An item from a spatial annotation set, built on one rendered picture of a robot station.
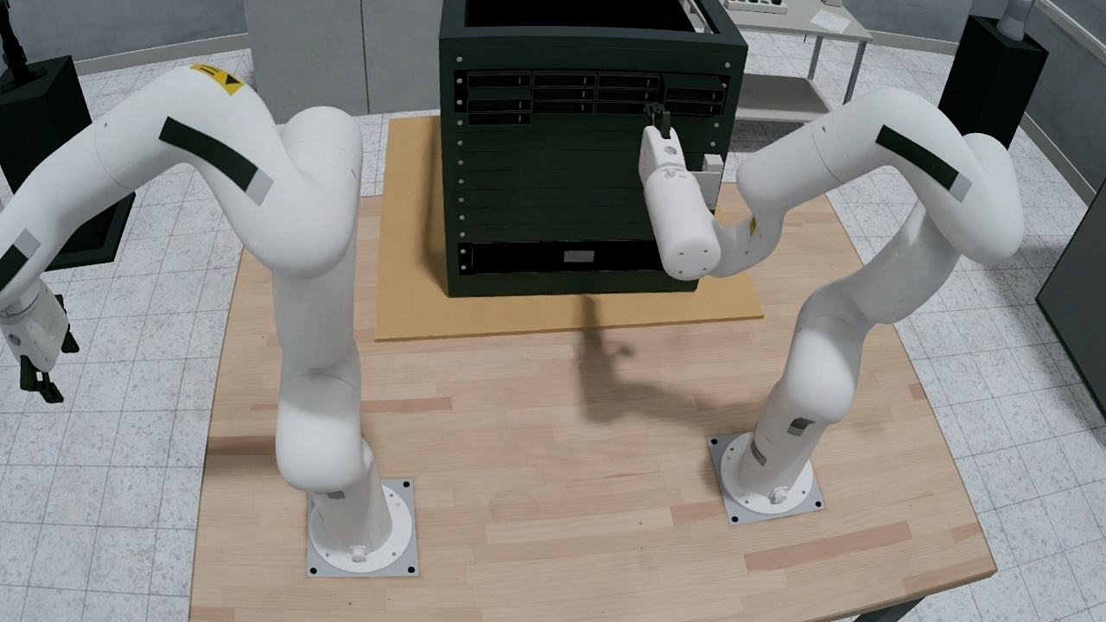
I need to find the tan cardboard sheet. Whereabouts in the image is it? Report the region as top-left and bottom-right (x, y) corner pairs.
(375, 115), (765, 343)

